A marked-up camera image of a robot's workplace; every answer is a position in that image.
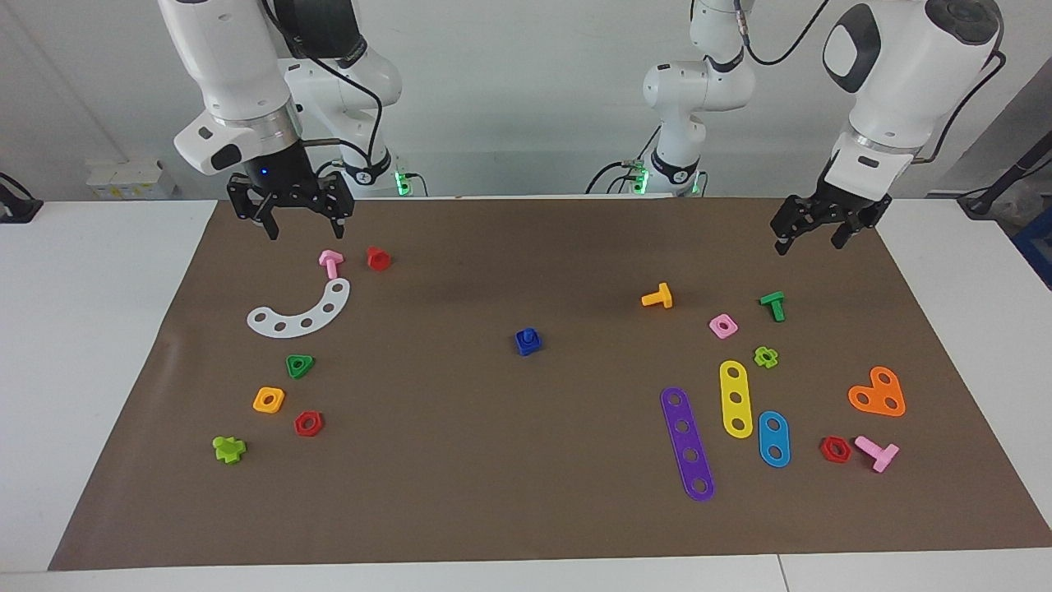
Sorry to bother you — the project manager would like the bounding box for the white curved plate with holes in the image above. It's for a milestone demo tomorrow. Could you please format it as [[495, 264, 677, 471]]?
[[247, 278, 352, 339]]

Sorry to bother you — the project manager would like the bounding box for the yellow three-hole plate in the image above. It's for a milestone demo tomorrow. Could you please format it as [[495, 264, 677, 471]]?
[[719, 360, 754, 440]]

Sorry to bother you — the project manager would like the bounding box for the orange heart-shaped plate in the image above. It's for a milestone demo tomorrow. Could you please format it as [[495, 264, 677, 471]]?
[[847, 366, 907, 418]]

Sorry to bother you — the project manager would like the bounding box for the black stand pole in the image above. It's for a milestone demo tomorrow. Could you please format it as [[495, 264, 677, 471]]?
[[957, 132, 1052, 216]]

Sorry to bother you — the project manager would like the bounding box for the blue crate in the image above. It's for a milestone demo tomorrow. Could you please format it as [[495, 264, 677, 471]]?
[[1013, 206, 1052, 290]]

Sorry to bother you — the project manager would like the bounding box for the blue two-hole plate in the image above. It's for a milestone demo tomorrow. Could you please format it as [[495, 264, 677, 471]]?
[[757, 410, 791, 469]]

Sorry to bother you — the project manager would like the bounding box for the purple four-hole plate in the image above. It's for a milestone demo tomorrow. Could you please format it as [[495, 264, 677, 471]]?
[[660, 386, 716, 502]]

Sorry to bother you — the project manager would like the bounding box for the black table clamp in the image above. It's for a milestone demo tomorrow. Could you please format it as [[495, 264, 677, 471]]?
[[0, 173, 44, 224]]

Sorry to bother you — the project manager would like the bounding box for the brown table mat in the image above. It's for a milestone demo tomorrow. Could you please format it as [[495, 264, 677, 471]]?
[[48, 197, 1052, 571]]

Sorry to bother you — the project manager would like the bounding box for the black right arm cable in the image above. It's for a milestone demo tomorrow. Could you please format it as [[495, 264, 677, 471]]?
[[261, 0, 387, 178]]

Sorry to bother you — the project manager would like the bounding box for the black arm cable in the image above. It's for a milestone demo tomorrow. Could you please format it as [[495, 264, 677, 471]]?
[[261, 0, 387, 178], [734, 0, 1008, 165]]

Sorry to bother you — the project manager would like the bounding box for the white wall socket box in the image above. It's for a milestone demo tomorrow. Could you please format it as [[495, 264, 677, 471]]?
[[86, 159, 176, 201]]

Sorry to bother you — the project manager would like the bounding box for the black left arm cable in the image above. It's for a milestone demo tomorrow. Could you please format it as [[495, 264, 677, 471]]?
[[734, 0, 1008, 165]]

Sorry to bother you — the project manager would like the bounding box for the black base cable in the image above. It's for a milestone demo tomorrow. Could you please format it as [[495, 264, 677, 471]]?
[[585, 160, 652, 196]]

